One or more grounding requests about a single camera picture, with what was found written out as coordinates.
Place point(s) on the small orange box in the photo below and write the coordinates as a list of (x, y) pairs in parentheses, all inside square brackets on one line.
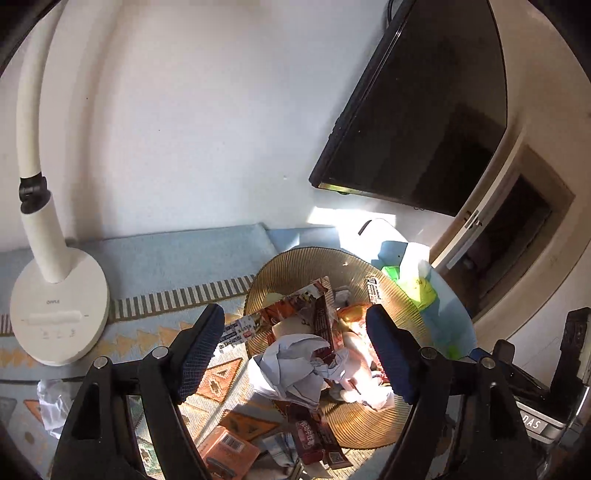
[(228, 450)]

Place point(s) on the white desk lamp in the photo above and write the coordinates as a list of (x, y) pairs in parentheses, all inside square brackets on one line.
[(60, 318)]

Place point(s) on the small crumpled paper ball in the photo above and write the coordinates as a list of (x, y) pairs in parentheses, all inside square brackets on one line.
[(55, 406)]

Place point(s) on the large bluish paper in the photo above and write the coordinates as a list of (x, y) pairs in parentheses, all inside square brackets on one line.
[(291, 369)]

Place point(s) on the patterned woven mat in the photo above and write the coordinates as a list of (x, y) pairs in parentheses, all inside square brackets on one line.
[(161, 258)]

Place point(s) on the green and white packet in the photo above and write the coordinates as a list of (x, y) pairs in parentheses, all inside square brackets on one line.
[(420, 286)]

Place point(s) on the black flat screen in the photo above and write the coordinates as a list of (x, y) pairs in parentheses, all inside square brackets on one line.
[(415, 115)]

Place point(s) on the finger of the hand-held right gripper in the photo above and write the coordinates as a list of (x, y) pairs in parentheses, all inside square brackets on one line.
[(521, 378)]

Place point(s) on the dark red long box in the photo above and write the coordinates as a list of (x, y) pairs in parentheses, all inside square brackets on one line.
[(309, 434)]

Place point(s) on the long box with white label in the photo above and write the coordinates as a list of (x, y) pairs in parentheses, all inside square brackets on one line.
[(325, 323)]

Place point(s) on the white and pink plush toy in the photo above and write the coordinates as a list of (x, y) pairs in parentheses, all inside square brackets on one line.
[(364, 369)]

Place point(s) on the striped snack wrapper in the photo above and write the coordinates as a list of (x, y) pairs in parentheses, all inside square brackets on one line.
[(295, 300)]

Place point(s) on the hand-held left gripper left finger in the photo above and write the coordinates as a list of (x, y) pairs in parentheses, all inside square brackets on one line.
[(201, 355)]

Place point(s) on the amber ribbed glass bowl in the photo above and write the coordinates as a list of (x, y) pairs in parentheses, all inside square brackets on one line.
[(295, 267)]

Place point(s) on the beige cabinet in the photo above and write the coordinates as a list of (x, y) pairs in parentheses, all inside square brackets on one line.
[(521, 230)]

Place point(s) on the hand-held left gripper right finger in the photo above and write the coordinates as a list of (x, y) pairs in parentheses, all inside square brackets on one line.
[(392, 355)]

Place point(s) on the orange-red snack bag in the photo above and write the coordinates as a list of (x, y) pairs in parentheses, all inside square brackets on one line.
[(353, 318)]

